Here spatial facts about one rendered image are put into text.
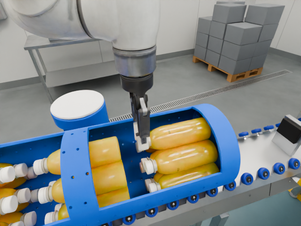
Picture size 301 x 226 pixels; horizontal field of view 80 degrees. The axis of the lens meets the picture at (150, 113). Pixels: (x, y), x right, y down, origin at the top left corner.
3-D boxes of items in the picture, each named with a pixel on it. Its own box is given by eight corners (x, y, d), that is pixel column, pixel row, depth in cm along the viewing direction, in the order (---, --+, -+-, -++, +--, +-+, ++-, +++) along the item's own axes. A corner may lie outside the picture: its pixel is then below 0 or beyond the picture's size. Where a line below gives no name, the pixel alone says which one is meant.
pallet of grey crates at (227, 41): (260, 74, 358) (286, 5, 287) (230, 82, 332) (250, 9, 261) (218, 56, 446) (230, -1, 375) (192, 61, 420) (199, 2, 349)
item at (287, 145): (294, 154, 79) (311, 128, 70) (286, 157, 78) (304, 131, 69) (275, 139, 87) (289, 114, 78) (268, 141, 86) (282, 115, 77)
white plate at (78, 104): (70, 88, 111) (70, 89, 111) (37, 114, 89) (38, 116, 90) (111, 92, 105) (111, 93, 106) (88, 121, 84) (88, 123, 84)
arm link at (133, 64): (149, 36, 41) (149, 62, 45) (109, 41, 39) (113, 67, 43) (162, 48, 34) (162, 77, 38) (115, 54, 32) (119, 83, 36)
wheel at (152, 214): (157, 202, 58) (155, 199, 60) (144, 206, 57) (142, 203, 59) (160, 215, 58) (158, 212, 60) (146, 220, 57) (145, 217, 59)
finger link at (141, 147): (147, 129, 49) (148, 131, 48) (148, 147, 53) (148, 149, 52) (136, 132, 48) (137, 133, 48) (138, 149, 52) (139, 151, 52)
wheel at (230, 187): (236, 177, 64) (232, 176, 66) (225, 180, 63) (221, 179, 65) (238, 189, 64) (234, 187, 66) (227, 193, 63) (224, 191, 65)
